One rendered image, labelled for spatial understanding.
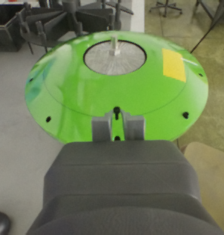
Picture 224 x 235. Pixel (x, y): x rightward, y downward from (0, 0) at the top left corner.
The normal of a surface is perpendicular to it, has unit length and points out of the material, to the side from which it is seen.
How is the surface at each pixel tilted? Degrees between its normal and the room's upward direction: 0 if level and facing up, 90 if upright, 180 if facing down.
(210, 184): 0
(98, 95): 14
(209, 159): 0
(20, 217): 0
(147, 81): 8
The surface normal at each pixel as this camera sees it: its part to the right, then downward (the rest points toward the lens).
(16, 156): -0.04, -0.62
